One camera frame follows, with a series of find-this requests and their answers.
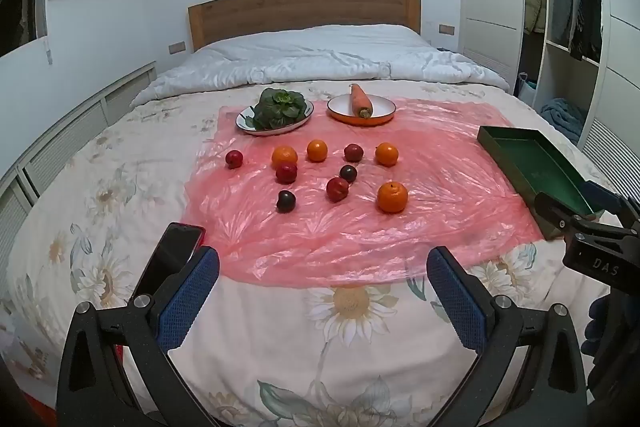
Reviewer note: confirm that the red-cased smartphone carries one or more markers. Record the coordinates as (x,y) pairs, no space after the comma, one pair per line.
(170,252)

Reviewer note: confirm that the carrot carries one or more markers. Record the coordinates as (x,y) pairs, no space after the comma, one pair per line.
(360,99)

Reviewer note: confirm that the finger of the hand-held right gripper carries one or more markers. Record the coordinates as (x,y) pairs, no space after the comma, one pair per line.
(550,209)
(600,197)

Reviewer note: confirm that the wall socket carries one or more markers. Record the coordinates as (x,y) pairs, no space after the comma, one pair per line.
(446,29)
(177,48)

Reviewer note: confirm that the person's right hand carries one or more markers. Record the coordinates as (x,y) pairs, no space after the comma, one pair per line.
(597,322)

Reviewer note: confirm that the white wall hook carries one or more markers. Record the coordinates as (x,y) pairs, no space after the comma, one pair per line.
(48,55)

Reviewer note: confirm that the green tray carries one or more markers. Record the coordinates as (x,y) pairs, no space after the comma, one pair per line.
(540,167)

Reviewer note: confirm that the white slatted radiator cover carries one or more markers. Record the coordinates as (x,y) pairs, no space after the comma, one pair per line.
(75,122)

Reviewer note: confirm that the wooden headboard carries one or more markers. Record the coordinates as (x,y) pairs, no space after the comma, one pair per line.
(300,12)

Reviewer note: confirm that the white plate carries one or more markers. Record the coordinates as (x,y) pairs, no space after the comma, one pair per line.
(245,119)

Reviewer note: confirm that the green leafy vegetable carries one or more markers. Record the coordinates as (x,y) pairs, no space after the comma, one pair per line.
(280,107)

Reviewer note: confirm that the dark purple plum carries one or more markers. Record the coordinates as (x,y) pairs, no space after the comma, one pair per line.
(286,201)
(348,172)

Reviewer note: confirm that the orange enamel dish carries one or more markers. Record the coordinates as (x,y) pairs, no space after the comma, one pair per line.
(385,109)

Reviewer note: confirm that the dark hanging clothes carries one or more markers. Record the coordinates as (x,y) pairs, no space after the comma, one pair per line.
(580,2)

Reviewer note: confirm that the white duvet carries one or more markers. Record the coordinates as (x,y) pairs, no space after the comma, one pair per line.
(325,52)

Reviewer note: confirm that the blue folded blanket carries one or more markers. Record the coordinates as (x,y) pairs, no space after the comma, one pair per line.
(562,117)

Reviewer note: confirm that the red plum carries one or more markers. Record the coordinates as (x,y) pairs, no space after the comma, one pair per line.
(353,152)
(337,189)
(286,173)
(233,158)

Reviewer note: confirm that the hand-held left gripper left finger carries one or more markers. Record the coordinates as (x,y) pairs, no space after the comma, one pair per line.
(192,297)

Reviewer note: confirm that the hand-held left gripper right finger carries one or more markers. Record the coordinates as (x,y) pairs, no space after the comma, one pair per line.
(455,302)

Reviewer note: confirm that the white bag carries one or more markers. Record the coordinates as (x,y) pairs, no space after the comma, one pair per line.
(526,89)

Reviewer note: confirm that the orange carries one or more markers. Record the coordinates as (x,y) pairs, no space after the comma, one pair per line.
(392,197)
(387,154)
(284,156)
(317,150)

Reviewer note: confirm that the pink plastic sheet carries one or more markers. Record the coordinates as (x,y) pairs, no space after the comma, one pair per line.
(440,187)

